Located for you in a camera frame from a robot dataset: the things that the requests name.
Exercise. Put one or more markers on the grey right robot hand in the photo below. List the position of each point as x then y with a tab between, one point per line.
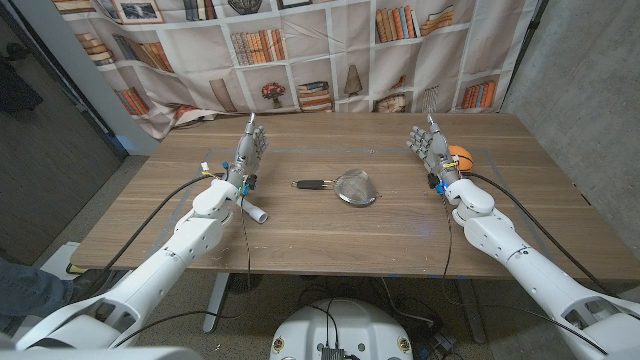
436	152

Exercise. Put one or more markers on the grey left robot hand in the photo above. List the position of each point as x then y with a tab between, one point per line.
246	152

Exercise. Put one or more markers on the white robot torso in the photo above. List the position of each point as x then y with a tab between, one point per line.
345	325

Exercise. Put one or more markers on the short white plastic tube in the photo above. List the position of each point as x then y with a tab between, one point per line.
256	212

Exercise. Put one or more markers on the grey table leg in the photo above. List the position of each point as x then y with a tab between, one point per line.
472	312

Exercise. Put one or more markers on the person's leg in blue jeans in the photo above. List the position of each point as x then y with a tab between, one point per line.
30	292

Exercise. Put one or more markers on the black backdrop stand pole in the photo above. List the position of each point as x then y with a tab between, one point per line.
525	52

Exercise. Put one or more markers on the yellow flat floor object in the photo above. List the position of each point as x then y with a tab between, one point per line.
74	269

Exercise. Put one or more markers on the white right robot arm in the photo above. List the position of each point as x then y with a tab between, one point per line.
525	265

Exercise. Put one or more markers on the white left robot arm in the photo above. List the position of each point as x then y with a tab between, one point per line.
165	255

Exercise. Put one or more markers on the printed bookshelf backdrop cloth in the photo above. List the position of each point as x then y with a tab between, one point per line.
310	55

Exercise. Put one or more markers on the grey power strip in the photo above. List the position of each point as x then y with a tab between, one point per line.
441	342

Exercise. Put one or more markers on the small orange basketball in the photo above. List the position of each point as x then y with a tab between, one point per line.
462	156

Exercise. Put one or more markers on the white table leg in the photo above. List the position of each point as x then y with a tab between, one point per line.
216	302

